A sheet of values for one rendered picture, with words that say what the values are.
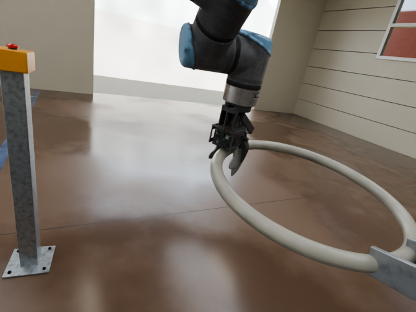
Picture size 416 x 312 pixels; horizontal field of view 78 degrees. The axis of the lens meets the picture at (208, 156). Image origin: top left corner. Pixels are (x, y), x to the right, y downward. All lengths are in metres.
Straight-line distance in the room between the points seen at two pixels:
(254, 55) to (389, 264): 0.47
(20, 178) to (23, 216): 0.21
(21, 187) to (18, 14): 4.96
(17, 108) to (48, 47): 4.86
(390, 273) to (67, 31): 6.02
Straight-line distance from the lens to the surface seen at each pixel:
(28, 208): 1.52
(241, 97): 0.64
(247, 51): 0.62
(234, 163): 0.72
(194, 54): 0.57
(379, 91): 7.41
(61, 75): 6.19
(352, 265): 0.51
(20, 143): 1.37
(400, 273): 0.52
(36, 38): 6.15
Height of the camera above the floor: 1.19
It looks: 21 degrees down
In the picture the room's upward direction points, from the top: 11 degrees clockwise
